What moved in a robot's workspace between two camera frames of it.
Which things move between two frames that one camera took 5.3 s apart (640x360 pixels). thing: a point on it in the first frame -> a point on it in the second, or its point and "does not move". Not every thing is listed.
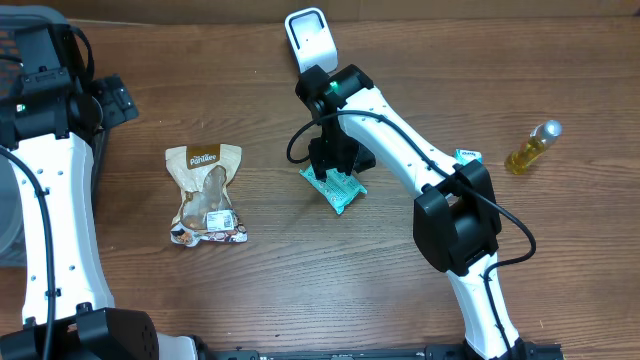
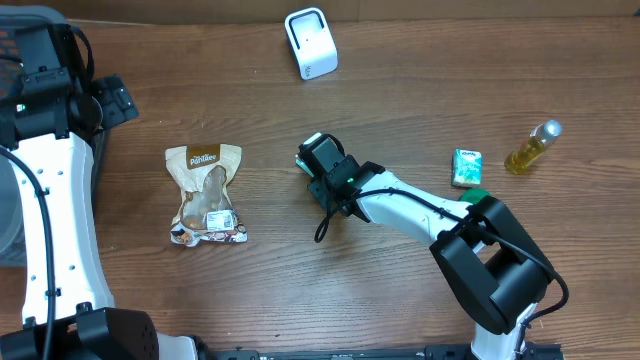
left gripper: [116, 101] does not move
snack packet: [207, 211] does not move
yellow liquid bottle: [542, 136] does not move
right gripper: [327, 161] -> [322, 192]
